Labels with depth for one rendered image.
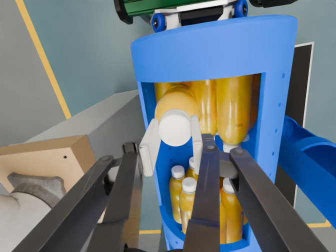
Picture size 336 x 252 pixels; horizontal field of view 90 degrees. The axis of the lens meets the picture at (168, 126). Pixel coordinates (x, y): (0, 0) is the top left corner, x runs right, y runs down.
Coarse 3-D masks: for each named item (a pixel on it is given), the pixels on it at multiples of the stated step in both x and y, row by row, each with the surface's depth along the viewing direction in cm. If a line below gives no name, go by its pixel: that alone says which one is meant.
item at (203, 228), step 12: (204, 156) 12; (216, 156) 11; (204, 168) 10; (216, 168) 10; (204, 180) 9; (216, 180) 9; (204, 192) 8; (216, 192) 8; (204, 204) 8; (216, 204) 8; (192, 216) 7; (204, 216) 7; (216, 216) 7; (192, 228) 6; (204, 228) 6; (216, 228) 6; (192, 240) 6; (204, 240) 6; (216, 240) 6
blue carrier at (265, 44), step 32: (160, 32) 22; (192, 32) 20; (224, 32) 19; (256, 32) 20; (288, 32) 22; (160, 64) 23; (192, 64) 21; (224, 64) 21; (256, 64) 21; (288, 64) 24; (256, 128) 25; (160, 160) 48; (256, 160) 27; (160, 192) 46
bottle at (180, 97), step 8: (168, 88) 33; (176, 88) 27; (184, 88) 28; (168, 96) 23; (176, 96) 22; (184, 96) 23; (192, 96) 25; (160, 104) 23; (168, 104) 21; (176, 104) 21; (184, 104) 21; (192, 104) 22; (160, 112) 22; (168, 112) 20; (184, 112) 20; (192, 112) 21; (160, 120) 21
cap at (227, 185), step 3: (225, 177) 44; (225, 180) 43; (228, 180) 43; (225, 183) 42; (228, 183) 42; (225, 186) 42; (228, 186) 41; (231, 186) 41; (225, 189) 43; (228, 189) 42; (231, 189) 41
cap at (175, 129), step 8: (176, 112) 19; (168, 120) 19; (176, 120) 19; (184, 120) 18; (160, 128) 19; (168, 128) 19; (176, 128) 19; (184, 128) 19; (160, 136) 19; (168, 136) 19; (176, 136) 19; (184, 136) 19; (168, 144) 20; (176, 144) 20
